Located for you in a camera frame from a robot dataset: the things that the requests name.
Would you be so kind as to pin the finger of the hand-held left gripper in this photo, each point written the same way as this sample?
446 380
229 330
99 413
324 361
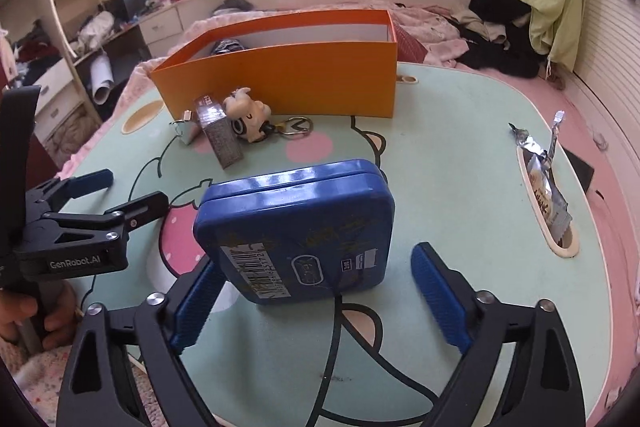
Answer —
92 184
145 209

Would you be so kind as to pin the person's left hand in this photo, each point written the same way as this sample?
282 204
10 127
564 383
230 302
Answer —
62 312

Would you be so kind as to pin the grey garment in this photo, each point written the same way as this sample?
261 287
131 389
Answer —
235 4

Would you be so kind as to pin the white slatted headboard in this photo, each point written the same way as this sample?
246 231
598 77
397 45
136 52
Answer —
610 47

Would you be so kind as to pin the cartoon dinosaur print desktop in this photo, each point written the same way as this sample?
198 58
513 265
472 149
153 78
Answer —
450 187

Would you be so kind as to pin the red patterned pillow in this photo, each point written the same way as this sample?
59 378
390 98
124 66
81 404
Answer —
410 44

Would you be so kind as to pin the white drawer cabinet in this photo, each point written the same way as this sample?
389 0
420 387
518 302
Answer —
60 107

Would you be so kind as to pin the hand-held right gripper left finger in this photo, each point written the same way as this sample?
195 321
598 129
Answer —
192 312

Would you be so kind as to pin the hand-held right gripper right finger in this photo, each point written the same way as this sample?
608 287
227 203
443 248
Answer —
440 297

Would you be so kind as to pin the small shiny card box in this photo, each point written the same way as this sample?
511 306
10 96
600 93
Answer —
222 139

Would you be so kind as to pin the white desk with drawers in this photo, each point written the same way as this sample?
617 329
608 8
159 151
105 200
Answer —
165 24

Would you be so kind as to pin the opened silver snack packet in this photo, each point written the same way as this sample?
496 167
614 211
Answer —
547 202

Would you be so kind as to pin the rolled white paper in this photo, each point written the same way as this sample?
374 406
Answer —
102 79

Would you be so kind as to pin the black lace-trimmed cloth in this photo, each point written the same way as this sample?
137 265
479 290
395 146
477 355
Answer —
227 47

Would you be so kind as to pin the orange cardboard box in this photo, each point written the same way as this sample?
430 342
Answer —
300 77

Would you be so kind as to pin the beige garment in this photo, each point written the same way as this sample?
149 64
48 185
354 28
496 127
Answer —
475 27

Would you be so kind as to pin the dark smartphone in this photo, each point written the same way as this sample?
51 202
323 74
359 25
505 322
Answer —
580 169

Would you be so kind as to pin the person's knitted sweater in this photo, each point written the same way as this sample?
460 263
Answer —
40 387

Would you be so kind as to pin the blue metal tin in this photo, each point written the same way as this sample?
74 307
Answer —
290 227

